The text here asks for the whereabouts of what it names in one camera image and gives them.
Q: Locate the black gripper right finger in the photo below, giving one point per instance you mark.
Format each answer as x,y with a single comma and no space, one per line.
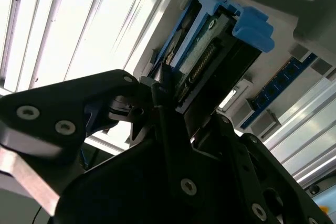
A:
262,176

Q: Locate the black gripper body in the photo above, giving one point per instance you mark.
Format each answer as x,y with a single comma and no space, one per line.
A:
126,195

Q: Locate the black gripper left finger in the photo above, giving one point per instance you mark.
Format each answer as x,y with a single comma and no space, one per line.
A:
52,103

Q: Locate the hard disk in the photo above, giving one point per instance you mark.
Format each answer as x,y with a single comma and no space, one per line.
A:
223,64

